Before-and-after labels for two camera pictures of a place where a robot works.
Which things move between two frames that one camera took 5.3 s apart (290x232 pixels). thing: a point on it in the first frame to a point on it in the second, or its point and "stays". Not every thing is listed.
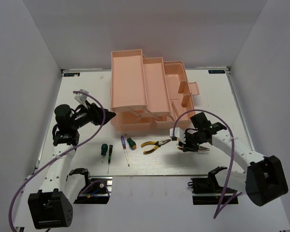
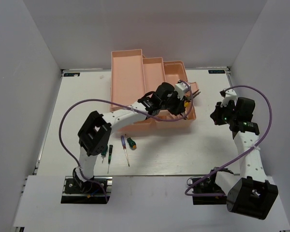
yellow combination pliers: (157, 143) to (188, 98)
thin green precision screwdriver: (110, 146) stays
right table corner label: (216, 71) stays
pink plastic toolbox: (147, 94) stays
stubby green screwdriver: (104, 150) stays
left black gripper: (95, 113) to (180, 108)
